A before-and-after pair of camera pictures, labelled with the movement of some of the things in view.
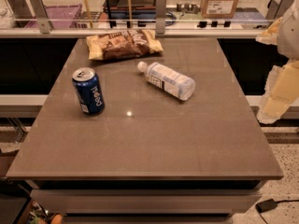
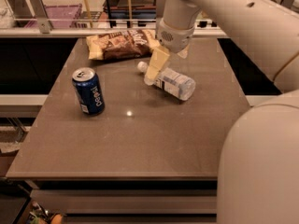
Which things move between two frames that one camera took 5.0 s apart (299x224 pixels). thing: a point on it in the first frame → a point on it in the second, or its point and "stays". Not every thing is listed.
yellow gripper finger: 270,36 → 176,40
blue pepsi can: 89,91 stays
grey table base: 146,201 stays
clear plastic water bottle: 168,79 stays
